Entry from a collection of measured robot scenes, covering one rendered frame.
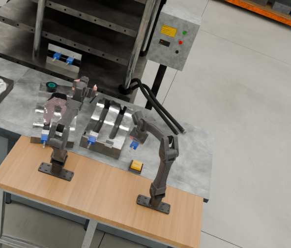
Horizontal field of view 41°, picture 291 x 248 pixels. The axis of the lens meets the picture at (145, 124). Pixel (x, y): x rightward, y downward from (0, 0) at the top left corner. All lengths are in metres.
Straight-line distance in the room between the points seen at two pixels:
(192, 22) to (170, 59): 0.34
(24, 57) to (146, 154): 1.30
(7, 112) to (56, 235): 0.98
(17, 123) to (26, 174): 0.43
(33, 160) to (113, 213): 0.57
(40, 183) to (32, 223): 0.85
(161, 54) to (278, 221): 1.92
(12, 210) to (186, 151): 1.38
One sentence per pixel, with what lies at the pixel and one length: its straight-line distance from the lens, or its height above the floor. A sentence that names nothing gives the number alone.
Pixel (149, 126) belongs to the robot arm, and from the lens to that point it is 2.16.
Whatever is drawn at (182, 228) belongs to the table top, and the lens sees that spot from 2.29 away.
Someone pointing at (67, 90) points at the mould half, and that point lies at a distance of 2.75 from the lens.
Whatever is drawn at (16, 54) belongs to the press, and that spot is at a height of 0.78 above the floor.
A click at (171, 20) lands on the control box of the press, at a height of 1.43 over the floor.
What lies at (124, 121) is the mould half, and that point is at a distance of 2.61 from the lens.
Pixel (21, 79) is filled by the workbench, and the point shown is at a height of 0.80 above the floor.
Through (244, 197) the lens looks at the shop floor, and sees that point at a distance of 3.88.
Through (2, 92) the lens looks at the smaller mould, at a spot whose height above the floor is 0.87.
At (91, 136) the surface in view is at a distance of 2.43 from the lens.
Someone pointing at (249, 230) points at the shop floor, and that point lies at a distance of 3.65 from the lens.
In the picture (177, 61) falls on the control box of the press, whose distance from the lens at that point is 3.00.
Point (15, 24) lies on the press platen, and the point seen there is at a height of 1.01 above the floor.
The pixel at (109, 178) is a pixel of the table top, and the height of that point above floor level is 0.80.
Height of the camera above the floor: 2.53
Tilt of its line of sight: 38 degrees down
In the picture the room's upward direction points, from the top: 20 degrees clockwise
